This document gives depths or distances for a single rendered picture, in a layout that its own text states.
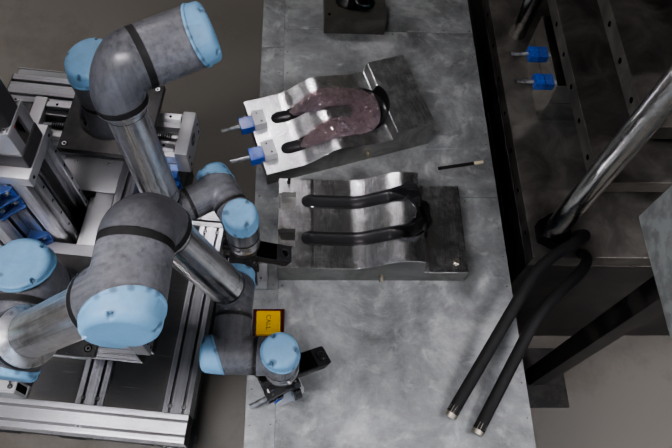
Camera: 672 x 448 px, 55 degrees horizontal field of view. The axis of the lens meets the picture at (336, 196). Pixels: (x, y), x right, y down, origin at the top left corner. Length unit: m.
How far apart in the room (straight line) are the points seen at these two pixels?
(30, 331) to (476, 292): 1.11
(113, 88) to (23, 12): 2.43
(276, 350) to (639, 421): 1.77
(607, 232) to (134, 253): 1.43
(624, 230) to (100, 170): 1.46
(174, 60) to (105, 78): 0.12
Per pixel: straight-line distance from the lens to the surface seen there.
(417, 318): 1.74
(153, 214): 0.99
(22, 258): 1.37
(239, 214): 1.39
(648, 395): 2.81
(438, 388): 1.71
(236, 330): 1.32
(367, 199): 1.76
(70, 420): 2.35
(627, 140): 1.52
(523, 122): 2.13
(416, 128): 1.88
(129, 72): 1.16
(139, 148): 1.28
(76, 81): 1.58
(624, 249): 2.03
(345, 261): 1.68
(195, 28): 1.18
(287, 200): 1.78
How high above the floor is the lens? 2.44
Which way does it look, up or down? 62 degrees down
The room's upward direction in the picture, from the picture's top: 7 degrees clockwise
